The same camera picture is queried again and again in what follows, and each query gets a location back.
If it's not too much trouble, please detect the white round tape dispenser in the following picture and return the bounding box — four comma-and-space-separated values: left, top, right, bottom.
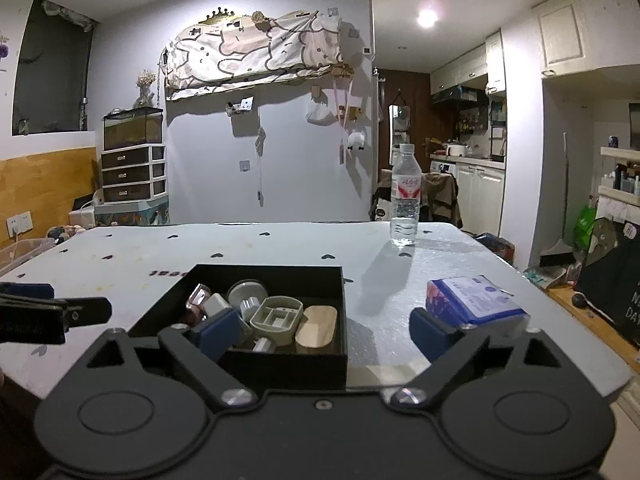
227, 280, 268, 322

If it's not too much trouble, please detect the white drawer cabinet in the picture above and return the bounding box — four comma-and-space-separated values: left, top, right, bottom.
101, 143, 168, 203

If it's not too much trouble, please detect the white usb charger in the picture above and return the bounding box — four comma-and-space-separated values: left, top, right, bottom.
201, 292, 231, 318

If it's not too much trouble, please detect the clear plastic water bottle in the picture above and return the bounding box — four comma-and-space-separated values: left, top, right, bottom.
390, 143, 422, 247

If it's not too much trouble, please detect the patterned hanging cloth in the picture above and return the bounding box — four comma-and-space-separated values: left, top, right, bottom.
160, 11, 343, 102

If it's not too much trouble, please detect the blue tissue pack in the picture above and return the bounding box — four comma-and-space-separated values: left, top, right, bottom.
425, 275, 529, 337

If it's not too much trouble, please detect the glass terrarium tank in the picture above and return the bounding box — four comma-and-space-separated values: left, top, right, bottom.
103, 106, 164, 151

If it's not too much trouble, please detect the wooden oval block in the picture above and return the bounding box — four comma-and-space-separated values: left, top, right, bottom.
295, 306, 337, 353

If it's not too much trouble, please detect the green bag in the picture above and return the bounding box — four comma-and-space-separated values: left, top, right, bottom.
573, 206, 597, 252

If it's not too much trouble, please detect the black cardboard box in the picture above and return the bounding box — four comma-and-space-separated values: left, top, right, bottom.
129, 264, 347, 392

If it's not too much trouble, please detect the white kitchen cabinet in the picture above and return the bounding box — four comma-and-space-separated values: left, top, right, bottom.
457, 164, 506, 235

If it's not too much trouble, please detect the dried flower bouquet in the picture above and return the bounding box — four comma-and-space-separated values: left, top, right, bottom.
134, 70, 156, 108

